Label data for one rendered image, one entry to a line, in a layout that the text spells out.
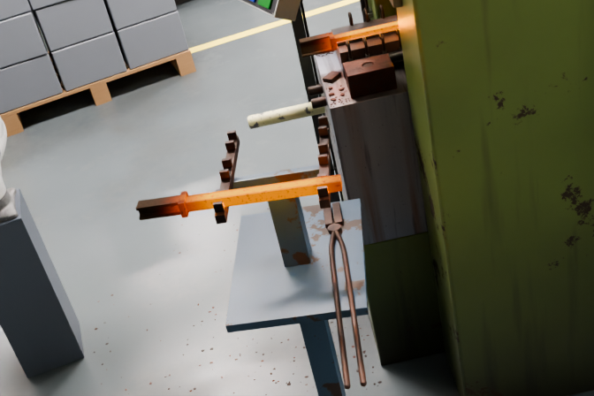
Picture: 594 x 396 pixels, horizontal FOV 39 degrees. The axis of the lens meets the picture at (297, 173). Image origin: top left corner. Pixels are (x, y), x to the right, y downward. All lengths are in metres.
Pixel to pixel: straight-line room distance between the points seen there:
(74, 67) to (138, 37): 0.38
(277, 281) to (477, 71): 0.63
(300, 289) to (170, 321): 1.28
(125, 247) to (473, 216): 1.82
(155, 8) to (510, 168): 3.02
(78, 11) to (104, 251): 1.56
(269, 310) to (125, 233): 1.85
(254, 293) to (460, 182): 0.54
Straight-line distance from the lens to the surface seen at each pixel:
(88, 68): 4.73
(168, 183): 3.84
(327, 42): 2.30
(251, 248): 1.99
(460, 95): 1.89
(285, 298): 1.83
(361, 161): 2.22
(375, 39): 2.28
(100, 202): 3.87
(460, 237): 2.09
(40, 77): 4.71
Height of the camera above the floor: 1.90
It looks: 31 degrees down
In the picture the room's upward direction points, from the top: 13 degrees counter-clockwise
